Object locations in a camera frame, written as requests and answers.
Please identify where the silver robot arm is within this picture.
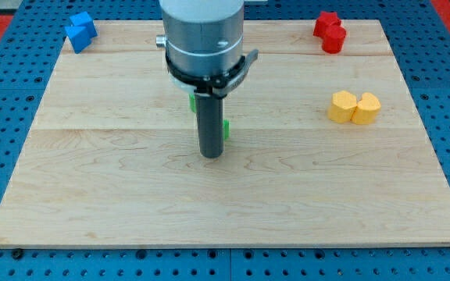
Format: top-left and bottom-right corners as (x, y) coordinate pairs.
(156, 0), (244, 76)

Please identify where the green star block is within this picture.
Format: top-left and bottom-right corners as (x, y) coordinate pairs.
(188, 94), (230, 140)

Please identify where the yellow hexagon block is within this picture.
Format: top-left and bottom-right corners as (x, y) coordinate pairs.
(327, 91), (357, 123)

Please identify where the yellow heart block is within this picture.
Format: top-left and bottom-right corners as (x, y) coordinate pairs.
(351, 92), (381, 125)

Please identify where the red star block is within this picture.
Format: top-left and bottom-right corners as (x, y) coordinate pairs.
(312, 11), (341, 38)

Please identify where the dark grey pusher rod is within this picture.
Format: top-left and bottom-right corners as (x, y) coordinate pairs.
(195, 94), (224, 158)

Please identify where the wooden board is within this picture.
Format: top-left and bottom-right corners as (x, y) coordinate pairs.
(0, 20), (450, 249)

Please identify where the red cylinder block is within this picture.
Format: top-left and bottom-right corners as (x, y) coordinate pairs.
(322, 25), (347, 54)

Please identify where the blue triangle block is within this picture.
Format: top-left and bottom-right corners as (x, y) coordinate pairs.
(65, 26), (91, 54)

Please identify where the blue cube block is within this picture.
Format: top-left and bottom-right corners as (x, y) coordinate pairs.
(70, 11), (98, 37)

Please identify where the black clamp ring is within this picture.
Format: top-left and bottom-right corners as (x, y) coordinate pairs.
(165, 48), (259, 98)

